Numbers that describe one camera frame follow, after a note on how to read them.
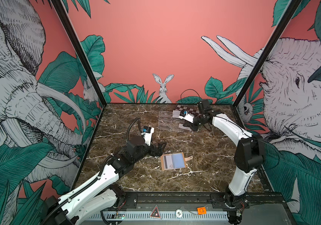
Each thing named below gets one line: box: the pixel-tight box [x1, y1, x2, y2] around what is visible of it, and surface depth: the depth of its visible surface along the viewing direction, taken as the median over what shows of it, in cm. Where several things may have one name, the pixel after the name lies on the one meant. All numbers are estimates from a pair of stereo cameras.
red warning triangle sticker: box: [148, 203, 162, 220], surface depth 71 cm
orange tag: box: [197, 206, 207, 215], surface depth 71 cm
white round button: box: [175, 209, 183, 218], surface depth 71 cm
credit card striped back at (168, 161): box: [163, 155, 174, 170], surface depth 90 cm
